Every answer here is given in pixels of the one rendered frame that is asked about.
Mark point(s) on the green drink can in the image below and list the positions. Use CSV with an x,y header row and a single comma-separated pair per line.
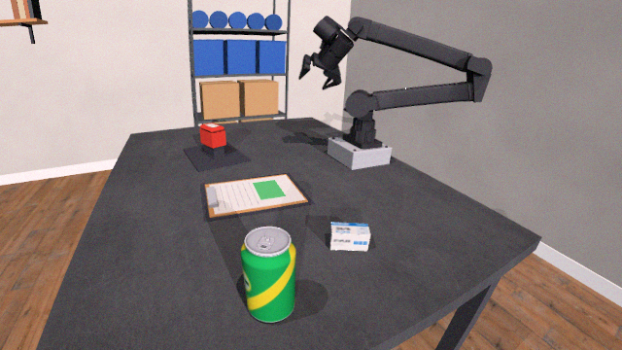
x,y
268,263

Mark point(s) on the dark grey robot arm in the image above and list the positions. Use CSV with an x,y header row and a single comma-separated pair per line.
x,y
359,103

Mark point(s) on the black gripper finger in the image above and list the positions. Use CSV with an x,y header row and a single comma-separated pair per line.
x,y
329,85
305,69

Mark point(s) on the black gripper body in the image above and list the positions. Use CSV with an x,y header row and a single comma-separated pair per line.
x,y
327,63

